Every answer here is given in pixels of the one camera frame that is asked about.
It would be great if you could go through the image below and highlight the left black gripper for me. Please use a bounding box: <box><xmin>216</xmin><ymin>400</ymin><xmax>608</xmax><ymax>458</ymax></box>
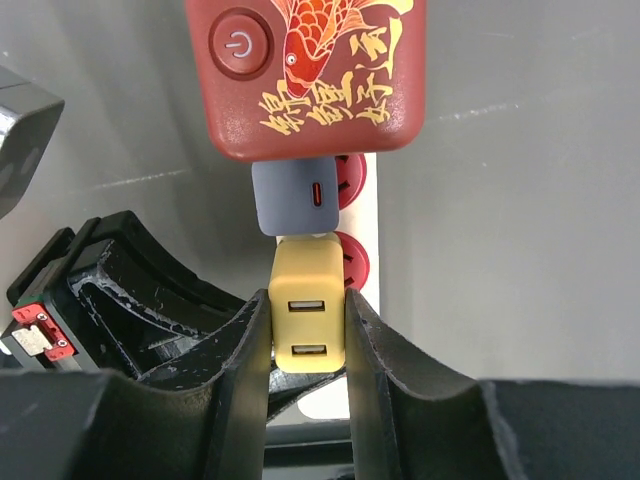
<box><xmin>1</xmin><ymin>67</ymin><xmax>65</xmax><ymax>216</ymax></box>

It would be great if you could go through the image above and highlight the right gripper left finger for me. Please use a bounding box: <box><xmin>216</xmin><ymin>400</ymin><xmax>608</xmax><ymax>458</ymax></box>
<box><xmin>1</xmin><ymin>291</ymin><xmax>271</xmax><ymax>479</ymax></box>

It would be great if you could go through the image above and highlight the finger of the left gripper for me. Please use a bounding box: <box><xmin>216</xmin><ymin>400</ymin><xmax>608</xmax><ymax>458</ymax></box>
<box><xmin>2</xmin><ymin>210</ymin><xmax>245</xmax><ymax>380</ymax></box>

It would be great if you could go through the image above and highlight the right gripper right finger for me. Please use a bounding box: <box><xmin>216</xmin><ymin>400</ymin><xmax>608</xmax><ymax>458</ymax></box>
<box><xmin>345</xmin><ymin>291</ymin><xmax>639</xmax><ymax>479</ymax></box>

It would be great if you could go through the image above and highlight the white red power strip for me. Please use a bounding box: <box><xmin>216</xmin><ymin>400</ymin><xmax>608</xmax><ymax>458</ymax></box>
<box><xmin>269</xmin><ymin>153</ymin><xmax>380</xmax><ymax>424</ymax></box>

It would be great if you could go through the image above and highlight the yellow USB charger plug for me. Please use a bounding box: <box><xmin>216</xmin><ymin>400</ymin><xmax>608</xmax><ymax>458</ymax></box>
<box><xmin>268</xmin><ymin>233</ymin><xmax>345</xmax><ymax>374</ymax></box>

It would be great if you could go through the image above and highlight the grey USB-C charger plug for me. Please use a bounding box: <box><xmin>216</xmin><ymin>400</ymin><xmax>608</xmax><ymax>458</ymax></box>
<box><xmin>251</xmin><ymin>157</ymin><xmax>339</xmax><ymax>237</ymax></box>

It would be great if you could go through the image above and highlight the red koi fish adapter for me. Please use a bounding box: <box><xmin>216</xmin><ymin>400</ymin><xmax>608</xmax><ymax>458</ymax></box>
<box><xmin>185</xmin><ymin>0</ymin><xmax>428</xmax><ymax>162</ymax></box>

